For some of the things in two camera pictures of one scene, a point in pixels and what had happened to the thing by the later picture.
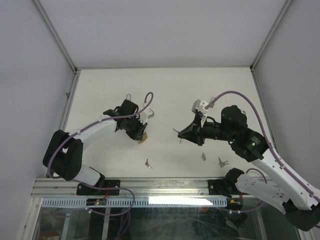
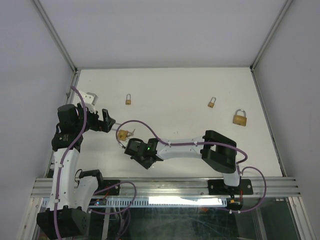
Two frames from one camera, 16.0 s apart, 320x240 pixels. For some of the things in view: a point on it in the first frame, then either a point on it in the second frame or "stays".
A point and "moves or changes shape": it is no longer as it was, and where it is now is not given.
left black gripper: x=138 y=134 -> x=100 y=125
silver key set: x=178 y=132 moves or changes shape
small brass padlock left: x=130 y=99 stays
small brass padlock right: x=211 y=104 stays
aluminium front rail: x=58 y=187 stays
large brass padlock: x=145 y=136 -> x=122 y=135
